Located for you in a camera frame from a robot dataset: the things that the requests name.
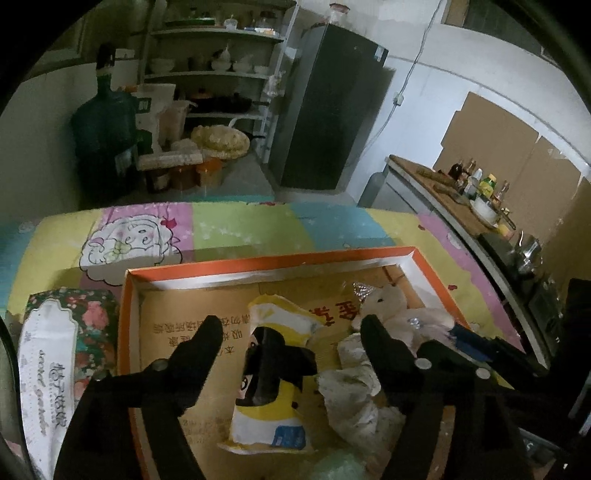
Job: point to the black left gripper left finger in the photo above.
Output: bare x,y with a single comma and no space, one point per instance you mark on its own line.
99,442

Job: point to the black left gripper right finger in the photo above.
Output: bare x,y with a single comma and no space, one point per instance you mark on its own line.
453,418

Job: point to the green sponge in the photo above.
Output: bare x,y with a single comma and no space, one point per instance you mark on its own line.
339,466

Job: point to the yellow cartoon plush pouch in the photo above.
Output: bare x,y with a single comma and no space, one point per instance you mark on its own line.
266,418

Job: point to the kitchen counter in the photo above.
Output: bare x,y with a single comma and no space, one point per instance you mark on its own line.
532,312

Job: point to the floral tissue pack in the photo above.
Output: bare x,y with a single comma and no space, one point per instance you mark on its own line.
68,336

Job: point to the orange rimmed cardboard box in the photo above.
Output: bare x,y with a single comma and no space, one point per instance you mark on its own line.
163,306

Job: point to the white bowl on counter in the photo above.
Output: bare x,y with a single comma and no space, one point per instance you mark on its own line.
484,212

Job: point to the yellow capped bottle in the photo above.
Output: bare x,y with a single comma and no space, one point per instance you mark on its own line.
487,186

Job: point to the bag of yellow noodles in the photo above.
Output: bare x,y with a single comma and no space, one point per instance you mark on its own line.
221,142

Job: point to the green water jug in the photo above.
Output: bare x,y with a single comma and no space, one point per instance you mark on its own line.
105,137

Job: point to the dark grey refrigerator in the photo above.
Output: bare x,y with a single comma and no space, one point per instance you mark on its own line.
328,96

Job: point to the metal shelf rack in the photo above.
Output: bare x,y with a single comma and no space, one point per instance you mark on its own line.
227,58

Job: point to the cardboard sheets on wall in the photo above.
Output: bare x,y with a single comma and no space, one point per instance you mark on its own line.
548,196

